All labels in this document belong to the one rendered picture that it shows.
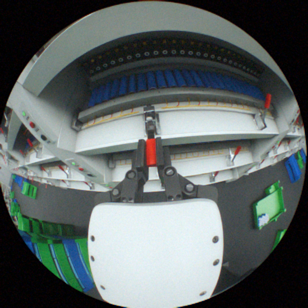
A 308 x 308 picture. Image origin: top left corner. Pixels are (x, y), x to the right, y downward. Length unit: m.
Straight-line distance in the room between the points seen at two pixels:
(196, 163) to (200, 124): 0.19
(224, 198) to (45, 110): 0.83
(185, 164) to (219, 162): 0.13
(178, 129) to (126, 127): 0.09
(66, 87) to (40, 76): 0.11
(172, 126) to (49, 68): 0.21
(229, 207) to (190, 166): 0.47
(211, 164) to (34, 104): 0.49
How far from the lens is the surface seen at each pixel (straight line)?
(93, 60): 0.28
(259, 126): 0.29
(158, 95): 0.18
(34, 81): 0.21
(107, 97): 0.23
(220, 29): 0.15
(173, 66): 0.26
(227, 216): 0.72
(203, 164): 0.36
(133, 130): 0.17
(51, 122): 0.23
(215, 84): 0.25
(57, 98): 0.25
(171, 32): 0.32
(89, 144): 0.22
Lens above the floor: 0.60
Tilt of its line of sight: 56 degrees down
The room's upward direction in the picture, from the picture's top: 15 degrees counter-clockwise
